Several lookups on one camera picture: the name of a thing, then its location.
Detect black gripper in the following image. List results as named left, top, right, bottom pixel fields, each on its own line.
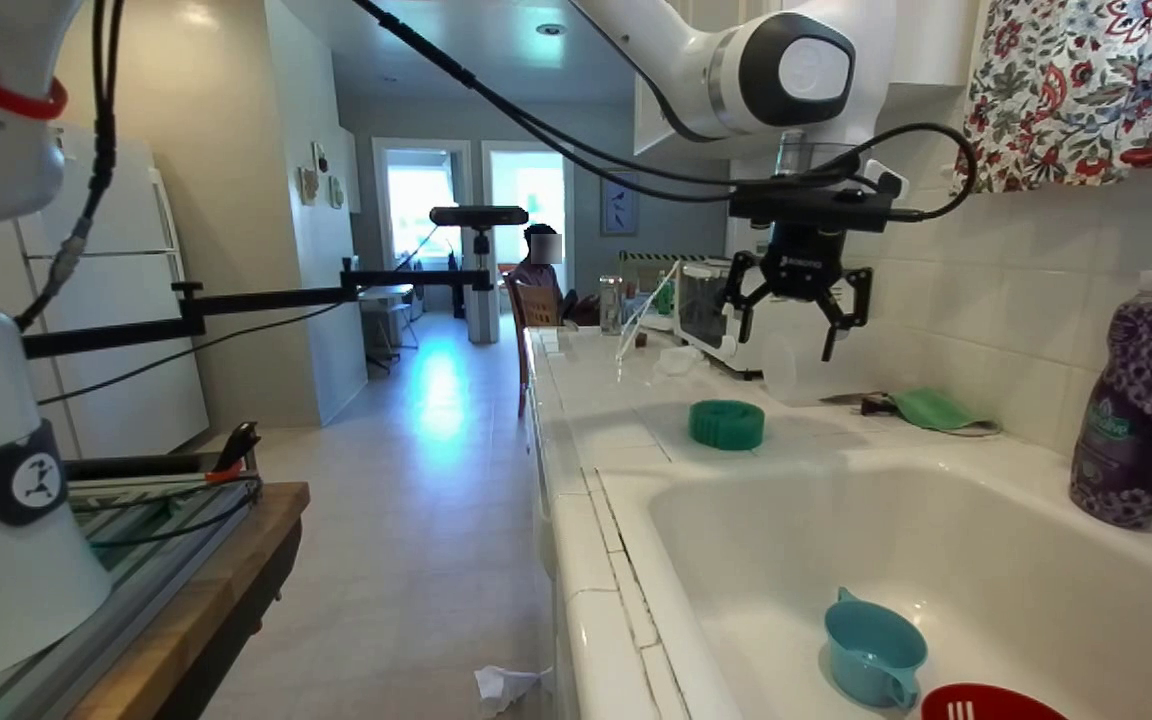
left=714, top=217, right=874, bottom=363

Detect round green sponge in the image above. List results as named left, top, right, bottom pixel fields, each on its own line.
left=683, top=396, right=767, bottom=455

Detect clear plastic container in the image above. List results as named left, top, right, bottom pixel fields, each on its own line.
left=675, top=256, right=737, bottom=352

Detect green cloth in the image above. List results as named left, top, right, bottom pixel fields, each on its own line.
left=887, top=384, right=1000, bottom=436

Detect small glass jar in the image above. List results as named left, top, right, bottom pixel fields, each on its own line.
left=594, top=273, right=631, bottom=337

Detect wooden chair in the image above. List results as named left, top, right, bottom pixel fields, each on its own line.
left=509, top=273, right=569, bottom=424

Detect seated person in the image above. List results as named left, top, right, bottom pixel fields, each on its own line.
left=509, top=219, right=569, bottom=304

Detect bright glass door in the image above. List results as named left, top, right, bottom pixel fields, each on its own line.
left=488, top=140, right=571, bottom=273
left=379, top=140, right=466, bottom=275

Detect white double sink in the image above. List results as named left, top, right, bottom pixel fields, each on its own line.
left=569, top=396, right=1152, bottom=720

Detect purple dish soap bottle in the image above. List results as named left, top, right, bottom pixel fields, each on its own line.
left=1066, top=260, right=1152, bottom=531

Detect teal plastic cup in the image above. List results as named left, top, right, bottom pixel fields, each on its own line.
left=817, top=589, right=933, bottom=718

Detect floral curtain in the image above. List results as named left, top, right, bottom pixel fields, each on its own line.
left=959, top=0, right=1152, bottom=195

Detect red plastic bowl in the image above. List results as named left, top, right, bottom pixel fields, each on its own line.
left=915, top=679, right=1073, bottom=720

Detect wooden table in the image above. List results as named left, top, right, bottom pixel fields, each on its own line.
left=58, top=482, right=311, bottom=720

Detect white refrigerator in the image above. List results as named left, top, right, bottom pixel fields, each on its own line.
left=0, top=125, right=212, bottom=464

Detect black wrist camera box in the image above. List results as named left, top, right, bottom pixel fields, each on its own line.
left=728, top=168, right=908, bottom=233

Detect framed wall picture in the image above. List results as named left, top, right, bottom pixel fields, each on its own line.
left=594, top=177, right=643, bottom=242

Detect white wall cabinet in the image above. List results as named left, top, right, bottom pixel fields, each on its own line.
left=885, top=0, right=984, bottom=98

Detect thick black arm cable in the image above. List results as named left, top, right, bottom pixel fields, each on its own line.
left=351, top=0, right=984, bottom=223

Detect black stereo camera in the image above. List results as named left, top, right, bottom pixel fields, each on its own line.
left=429, top=200, right=530, bottom=233

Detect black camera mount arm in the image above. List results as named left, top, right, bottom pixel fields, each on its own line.
left=18, top=256, right=492, bottom=363

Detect red handled tool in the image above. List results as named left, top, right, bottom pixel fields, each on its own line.
left=205, top=420, right=268, bottom=487

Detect aluminium frame rails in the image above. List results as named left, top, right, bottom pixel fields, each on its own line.
left=0, top=455, right=268, bottom=720

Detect black base cable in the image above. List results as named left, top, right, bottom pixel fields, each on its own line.
left=10, top=0, right=129, bottom=337

